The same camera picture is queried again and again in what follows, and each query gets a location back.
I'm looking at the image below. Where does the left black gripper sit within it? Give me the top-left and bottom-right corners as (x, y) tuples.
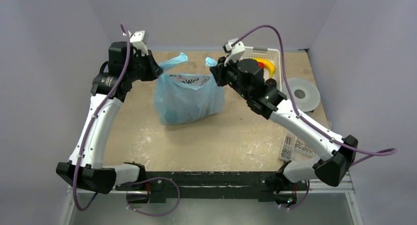
(126, 49), (163, 82)

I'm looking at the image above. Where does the blue printed plastic bag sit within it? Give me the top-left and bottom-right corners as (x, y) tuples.
(153, 53), (225, 125)

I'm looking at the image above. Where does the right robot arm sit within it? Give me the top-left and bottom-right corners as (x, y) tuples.
(209, 56), (358, 189)

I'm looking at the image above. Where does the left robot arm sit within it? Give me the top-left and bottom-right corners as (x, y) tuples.
(56, 41), (163, 194)

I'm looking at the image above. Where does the red fake pear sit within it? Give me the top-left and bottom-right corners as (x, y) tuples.
(257, 62), (265, 69)

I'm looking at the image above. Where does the yellow fake banana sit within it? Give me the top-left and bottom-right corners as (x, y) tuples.
(253, 57), (275, 78)

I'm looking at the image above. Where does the dark purple fake plum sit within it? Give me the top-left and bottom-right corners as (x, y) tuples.
(265, 78), (277, 88)

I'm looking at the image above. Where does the clear plastic bag of parts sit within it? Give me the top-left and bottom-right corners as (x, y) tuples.
(294, 137), (317, 158)

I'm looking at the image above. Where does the white plastic basket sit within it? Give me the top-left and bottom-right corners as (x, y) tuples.
(241, 46), (282, 90)

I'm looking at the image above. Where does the round white scale disc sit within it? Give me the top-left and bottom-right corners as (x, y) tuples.
(287, 78), (321, 112)

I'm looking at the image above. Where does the barcode label card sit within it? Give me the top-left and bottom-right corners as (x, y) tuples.
(279, 132), (297, 161)

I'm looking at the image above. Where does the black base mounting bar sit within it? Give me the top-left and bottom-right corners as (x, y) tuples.
(116, 171), (307, 203)

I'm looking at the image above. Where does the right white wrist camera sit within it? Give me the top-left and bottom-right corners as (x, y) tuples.
(223, 38), (245, 65)

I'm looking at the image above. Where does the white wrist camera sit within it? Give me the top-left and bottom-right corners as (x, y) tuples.
(223, 38), (245, 65)
(129, 30), (149, 56)

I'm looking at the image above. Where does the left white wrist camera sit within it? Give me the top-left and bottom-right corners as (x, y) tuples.
(129, 30), (149, 56)

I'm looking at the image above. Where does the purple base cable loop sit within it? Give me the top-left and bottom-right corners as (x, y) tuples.
(126, 177), (181, 218)

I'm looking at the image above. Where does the aluminium frame rail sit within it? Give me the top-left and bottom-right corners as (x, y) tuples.
(59, 48), (124, 225)

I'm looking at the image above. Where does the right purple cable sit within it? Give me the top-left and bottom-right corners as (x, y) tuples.
(229, 25), (398, 167)

